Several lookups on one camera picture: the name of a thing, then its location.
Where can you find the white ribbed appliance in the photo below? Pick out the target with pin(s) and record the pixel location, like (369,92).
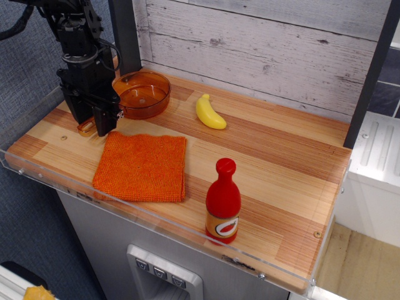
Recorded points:
(369,199)

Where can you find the grey toy fridge cabinet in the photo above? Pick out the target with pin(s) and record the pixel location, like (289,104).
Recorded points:
(106,235)

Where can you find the yellow object bottom left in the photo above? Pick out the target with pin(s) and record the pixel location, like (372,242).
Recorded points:
(38,293)

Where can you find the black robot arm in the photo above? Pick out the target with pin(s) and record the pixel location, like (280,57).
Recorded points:
(75,25)

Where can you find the red sauce bottle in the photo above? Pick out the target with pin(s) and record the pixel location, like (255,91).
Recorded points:
(223,204)

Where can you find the right dark post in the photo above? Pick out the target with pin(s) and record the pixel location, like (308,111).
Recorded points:
(378,59)

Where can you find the yellow toy banana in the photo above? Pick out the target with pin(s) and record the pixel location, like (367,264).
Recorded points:
(207,115)

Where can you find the orange knitted cloth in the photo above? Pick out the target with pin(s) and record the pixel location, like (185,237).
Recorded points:
(142,168)

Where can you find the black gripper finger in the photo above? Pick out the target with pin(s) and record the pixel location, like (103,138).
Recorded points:
(106,119)
(80,110)

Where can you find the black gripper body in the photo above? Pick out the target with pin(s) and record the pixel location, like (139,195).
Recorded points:
(90,76)

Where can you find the orange transparent pan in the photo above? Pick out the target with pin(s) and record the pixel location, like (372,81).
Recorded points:
(142,95)

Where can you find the silver dispenser panel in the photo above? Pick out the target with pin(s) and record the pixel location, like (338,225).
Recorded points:
(162,275)

